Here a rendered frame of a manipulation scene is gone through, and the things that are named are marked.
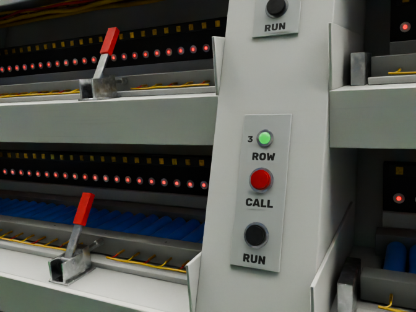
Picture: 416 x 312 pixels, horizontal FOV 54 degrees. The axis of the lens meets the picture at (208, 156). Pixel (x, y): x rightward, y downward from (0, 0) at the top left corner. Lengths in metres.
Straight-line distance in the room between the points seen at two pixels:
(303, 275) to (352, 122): 0.12
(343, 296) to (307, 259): 0.05
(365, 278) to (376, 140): 0.12
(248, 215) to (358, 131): 0.11
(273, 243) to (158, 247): 0.16
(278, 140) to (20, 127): 0.32
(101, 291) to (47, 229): 0.16
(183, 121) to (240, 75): 0.07
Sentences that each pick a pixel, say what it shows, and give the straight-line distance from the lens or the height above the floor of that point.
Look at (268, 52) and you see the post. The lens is 0.36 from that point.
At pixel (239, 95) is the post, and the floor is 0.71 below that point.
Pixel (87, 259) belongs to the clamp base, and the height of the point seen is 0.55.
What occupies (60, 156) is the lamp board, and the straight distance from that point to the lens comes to 0.67.
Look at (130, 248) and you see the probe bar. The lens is 0.46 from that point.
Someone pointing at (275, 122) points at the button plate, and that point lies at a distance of 0.33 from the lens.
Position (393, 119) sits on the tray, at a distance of 0.33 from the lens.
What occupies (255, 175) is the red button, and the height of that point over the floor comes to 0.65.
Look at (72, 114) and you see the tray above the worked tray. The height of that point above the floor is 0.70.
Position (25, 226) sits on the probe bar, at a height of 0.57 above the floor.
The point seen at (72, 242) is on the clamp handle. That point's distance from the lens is 0.45.
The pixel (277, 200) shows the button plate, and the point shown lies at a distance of 0.32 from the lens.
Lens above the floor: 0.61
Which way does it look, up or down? 9 degrees up
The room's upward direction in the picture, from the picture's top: 6 degrees clockwise
